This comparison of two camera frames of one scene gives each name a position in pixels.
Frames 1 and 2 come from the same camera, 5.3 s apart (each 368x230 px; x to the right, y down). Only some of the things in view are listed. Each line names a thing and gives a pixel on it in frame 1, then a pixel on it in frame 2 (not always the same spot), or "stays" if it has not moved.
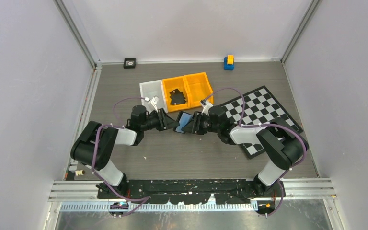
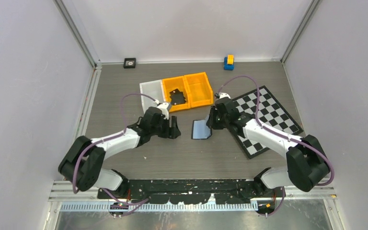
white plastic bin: (151, 89) stays
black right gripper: (201, 131) to (211, 122)
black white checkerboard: (258, 107) stays
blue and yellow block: (226, 66) stays
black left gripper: (165, 122) to (172, 132)
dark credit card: (177, 97) stays
